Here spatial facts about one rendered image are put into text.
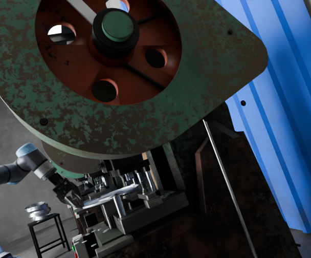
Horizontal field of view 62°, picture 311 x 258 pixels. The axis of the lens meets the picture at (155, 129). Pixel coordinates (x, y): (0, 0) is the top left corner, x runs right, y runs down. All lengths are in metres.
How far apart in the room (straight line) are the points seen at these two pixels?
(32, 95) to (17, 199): 7.19
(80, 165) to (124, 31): 1.87
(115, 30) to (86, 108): 0.26
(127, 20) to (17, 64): 0.36
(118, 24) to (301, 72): 1.17
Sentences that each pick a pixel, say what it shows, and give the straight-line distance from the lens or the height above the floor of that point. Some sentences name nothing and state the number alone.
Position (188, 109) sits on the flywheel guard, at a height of 1.01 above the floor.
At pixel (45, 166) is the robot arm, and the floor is 1.00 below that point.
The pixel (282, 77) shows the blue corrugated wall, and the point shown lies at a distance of 1.88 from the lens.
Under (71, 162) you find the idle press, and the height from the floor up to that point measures 1.09.
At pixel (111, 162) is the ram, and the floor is 0.93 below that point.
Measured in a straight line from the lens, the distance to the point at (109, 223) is 1.26.
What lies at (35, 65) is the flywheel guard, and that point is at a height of 1.28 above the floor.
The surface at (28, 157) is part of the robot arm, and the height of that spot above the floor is 1.06.
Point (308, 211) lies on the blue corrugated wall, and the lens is 2.14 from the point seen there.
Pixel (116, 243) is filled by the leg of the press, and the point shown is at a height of 0.64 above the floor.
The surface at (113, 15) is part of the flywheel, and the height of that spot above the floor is 1.36.
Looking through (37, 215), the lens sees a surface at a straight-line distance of 4.18.
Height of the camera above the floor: 0.91
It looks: 5 degrees up
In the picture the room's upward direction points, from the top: 20 degrees counter-clockwise
